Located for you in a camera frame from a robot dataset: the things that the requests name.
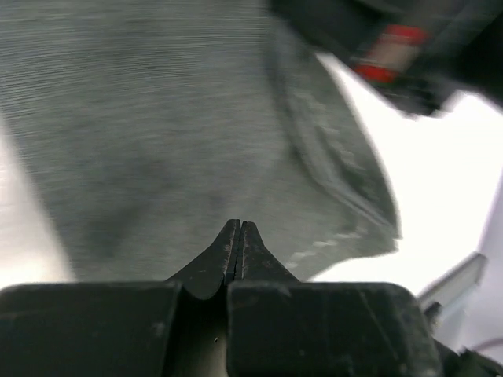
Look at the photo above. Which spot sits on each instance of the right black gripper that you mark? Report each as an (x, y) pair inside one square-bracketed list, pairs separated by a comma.
[(416, 54)]

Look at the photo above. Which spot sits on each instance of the dark grey cloth napkin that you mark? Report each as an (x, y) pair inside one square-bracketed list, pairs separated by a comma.
[(147, 125)]

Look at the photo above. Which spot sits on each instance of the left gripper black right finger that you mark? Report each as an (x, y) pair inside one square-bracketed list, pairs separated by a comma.
[(253, 261)]

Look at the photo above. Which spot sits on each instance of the aluminium front rail frame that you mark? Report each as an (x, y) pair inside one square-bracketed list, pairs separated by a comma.
[(450, 291)]

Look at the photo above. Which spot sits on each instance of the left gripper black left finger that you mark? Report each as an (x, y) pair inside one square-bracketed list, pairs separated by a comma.
[(215, 266)]

